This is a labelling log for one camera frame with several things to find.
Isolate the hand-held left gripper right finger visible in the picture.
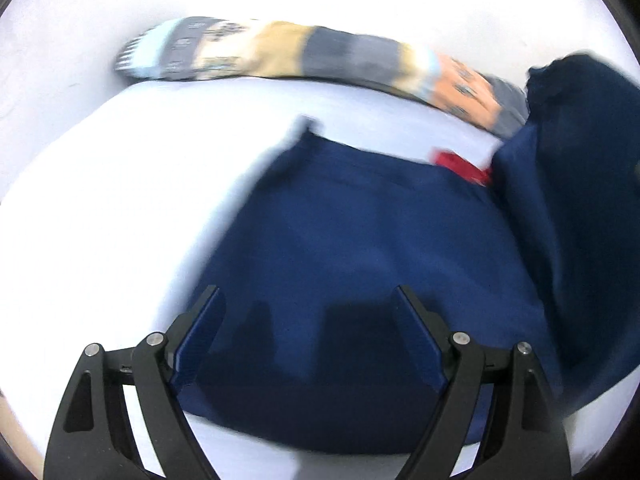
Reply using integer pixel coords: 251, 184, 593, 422
391, 285, 572, 480

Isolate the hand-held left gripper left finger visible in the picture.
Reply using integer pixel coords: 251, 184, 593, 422
42, 285, 224, 480

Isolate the light blue cloud bed sheet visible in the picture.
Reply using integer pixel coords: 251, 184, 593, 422
0, 77, 601, 480

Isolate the navy blue shirt red collar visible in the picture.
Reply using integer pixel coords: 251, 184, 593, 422
177, 51, 640, 456

